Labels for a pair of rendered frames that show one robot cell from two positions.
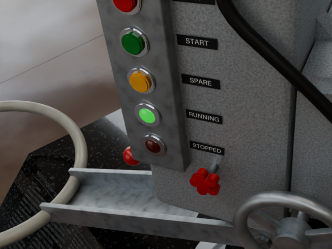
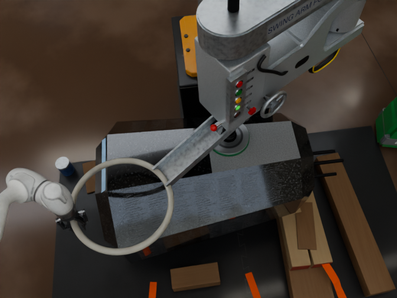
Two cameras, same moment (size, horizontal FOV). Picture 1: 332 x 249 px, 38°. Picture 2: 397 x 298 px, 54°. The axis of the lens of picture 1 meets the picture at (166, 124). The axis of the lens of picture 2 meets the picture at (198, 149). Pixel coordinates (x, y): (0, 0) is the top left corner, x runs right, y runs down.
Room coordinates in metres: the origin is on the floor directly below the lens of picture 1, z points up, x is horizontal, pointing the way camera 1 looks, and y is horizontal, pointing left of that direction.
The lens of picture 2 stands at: (0.22, 0.89, 2.63)
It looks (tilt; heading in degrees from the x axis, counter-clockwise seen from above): 61 degrees down; 297
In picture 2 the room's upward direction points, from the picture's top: 6 degrees counter-clockwise
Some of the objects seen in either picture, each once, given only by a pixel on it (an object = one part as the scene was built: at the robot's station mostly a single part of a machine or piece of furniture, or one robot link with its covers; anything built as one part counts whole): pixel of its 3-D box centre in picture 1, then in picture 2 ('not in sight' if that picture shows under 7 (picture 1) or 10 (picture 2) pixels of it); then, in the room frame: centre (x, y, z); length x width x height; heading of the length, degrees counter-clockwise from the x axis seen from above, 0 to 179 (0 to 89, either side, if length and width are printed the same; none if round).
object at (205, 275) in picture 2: not in sight; (195, 277); (0.52, 0.51, 0.07); 0.30 x 0.12 x 0.12; 29
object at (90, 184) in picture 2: not in sight; (91, 176); (1.52, 0.10, 0.02); 0.25 x 0.10 x 0.01; 128
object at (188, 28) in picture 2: not in sight; (220, 41); (0.83, -0.80, 0.76); 0.49 x 0.49 x 0.05; 28
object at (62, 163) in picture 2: not in sight; (65, 166); (1.72, 0.12, 0.08); 0.10 x 0.10 x 0.13
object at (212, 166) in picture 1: (208, 174); (250, 109); (0.42, -0.04, 1.24); 0.04 x 0.04 x 0.04; 59
